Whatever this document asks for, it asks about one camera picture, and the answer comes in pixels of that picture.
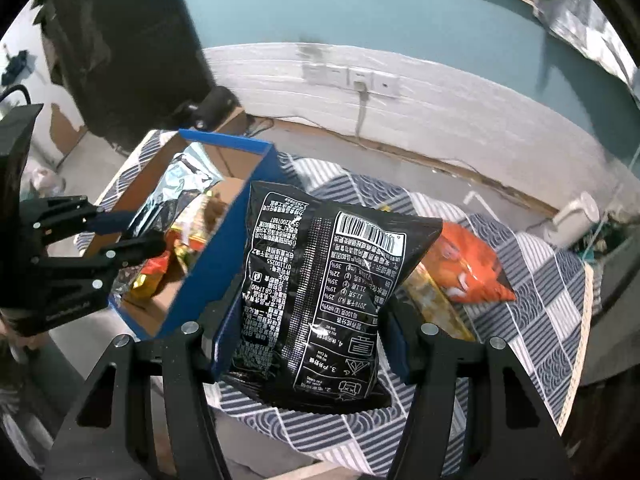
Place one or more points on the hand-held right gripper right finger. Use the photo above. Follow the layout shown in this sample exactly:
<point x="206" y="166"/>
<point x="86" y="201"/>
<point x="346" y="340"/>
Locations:
<point x="397" y="347"/>

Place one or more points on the large black snack bag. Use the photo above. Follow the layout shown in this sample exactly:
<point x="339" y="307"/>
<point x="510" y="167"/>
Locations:
<point x="320" y="285"/>

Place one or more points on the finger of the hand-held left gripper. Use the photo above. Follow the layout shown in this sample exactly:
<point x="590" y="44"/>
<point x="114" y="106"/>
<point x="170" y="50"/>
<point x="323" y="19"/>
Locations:
<point x="140" y="249"/>
<point x="112" y="222"/>

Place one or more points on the brown cardboard piece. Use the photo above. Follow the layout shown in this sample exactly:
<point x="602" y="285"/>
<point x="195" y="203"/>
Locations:
<point x="232" y="122"/>

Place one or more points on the silver foil snack packet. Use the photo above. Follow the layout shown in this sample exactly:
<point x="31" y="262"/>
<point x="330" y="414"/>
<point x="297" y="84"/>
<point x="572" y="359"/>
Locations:
<point x="170" y="195"/>

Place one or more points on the long yellow snack packet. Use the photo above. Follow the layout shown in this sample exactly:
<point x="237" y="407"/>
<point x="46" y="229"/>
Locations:
<point x="147" y="280"/>

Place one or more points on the cardboard box with blue tape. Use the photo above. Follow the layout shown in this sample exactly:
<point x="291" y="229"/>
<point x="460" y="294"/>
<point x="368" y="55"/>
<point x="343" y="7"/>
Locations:
<point x="210" y="280"/>

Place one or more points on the white plastic bag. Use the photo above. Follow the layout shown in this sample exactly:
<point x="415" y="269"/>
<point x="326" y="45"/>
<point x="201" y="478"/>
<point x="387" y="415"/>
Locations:
<point x="45" y="182"/>

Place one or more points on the navy and white patterned tablecloth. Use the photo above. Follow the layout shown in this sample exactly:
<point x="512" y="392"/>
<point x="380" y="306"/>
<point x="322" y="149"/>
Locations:
<point x="530" y="300"/>

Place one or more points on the white wall socket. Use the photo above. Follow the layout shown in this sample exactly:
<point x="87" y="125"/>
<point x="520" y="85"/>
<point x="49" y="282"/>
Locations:
<point x="367" y="76"/>
<point x="387" y="85"/>
<point x="337" y="75"/>

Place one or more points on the silver foil sheet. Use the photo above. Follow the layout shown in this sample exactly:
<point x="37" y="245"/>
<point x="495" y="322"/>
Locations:
<point x="585" y="15"/>

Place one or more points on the red-orange snack bag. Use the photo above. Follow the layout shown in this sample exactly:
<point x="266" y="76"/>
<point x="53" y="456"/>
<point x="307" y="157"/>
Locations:
<point x="465" y="265"/>

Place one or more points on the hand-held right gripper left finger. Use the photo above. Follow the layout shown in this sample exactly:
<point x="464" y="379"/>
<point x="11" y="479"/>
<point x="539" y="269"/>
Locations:
<point x="227" y="332"/>

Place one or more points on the flat yellow snack packet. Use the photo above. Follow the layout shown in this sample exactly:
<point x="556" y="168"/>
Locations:
<point x="435" y="305"/>

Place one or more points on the orange and green snack packet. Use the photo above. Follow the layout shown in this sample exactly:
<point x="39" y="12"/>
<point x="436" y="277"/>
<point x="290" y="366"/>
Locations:
<point x="182" y="252"/>

